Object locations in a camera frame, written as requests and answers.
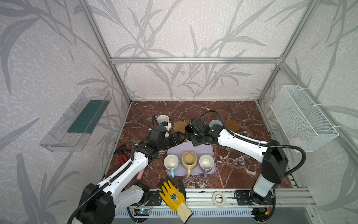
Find cork paw shaped coaster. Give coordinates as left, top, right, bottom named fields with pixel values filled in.
left=172, top=121, right=188, bottom=134

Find black mug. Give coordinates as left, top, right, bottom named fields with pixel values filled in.
left=185, top=125, right=194, bottom=142

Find grey blue round coaster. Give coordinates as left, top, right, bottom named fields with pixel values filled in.
left=209, top=119, right=223, bottom=128

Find white speckled mug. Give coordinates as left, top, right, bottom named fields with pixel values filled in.
left=156, top=114, right=172, bottom=138

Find brown wooden round coaster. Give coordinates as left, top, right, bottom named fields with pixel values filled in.
left=226, top=120, right=240, bottom=133

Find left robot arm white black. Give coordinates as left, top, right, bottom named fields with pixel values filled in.
left=67, top=125, right=184, bottom=224

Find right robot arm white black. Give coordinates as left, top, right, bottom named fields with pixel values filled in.
left=188, top=119, right=307, bottom=198

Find lavender plastic tray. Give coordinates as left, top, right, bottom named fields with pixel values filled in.
left=164, top=142, right=217, bottom=178

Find beige ceramic mug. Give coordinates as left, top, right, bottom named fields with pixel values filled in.
left=181, top=151, right=198, bottom=177

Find red black pliers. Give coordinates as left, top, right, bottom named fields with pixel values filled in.
left=113, top=145, right=131, bottom=166

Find black glove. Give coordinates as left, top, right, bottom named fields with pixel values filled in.
left=158, top=176, right=186, bottom=200

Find yellow work glove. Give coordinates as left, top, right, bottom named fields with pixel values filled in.
left=158, top=178, right=193, bottom=224

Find white tape roll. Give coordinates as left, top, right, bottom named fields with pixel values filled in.
left=212, top=191, right=227, bottom=208

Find green circuit board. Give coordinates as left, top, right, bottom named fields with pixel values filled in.
left=134, top=208, right=151, bottom=217

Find white mug blue handle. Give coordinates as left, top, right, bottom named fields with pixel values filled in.
left=164, top=155, right=179, bottom=178

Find white mug lavender handle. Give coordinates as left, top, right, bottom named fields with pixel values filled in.
left=199, top=155, right=214, bottom=178

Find pink handle tool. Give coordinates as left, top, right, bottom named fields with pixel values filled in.
left=136, top=169, right=145, bottom=180

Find clear plastic wall shelf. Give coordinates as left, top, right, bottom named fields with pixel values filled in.
left=40, top=87, right=112, bottom=152

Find white wire mesh basket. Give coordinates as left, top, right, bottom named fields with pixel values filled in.
left=270, top=85, right=339, bottom=152

